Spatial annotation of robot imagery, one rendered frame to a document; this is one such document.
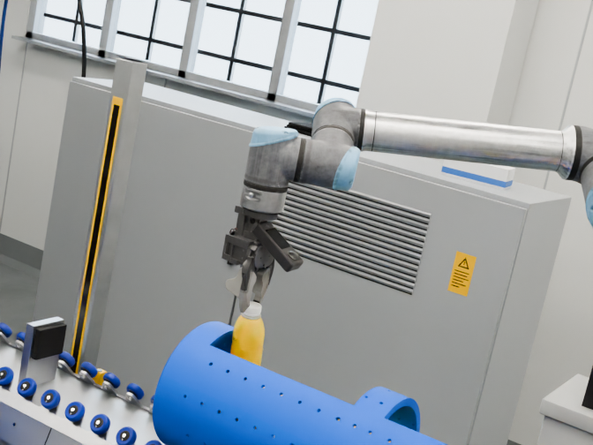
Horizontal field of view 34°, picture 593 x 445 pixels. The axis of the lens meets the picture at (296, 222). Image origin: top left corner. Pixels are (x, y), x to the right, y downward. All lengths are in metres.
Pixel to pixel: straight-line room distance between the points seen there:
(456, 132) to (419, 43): 2.57
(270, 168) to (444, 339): 1.75
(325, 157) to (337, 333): 1.88
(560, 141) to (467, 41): 2.46
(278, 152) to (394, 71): 2.77
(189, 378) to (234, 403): 0.12
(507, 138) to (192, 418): 0.86
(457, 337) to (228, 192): 1.10
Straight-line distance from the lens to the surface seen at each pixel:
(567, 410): 2.56
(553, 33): 4.72
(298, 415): 1.88
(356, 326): 3.71
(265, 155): 1.93
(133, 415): 2.36
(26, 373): 2.42
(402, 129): 2.05
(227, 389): 1.95
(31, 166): 6.52
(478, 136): 2.07
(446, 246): 3.51
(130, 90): 2.60
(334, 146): 1.95
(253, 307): 2.02
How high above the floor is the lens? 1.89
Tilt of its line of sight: 11 degrees down
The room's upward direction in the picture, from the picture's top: 12 degrees clockwise
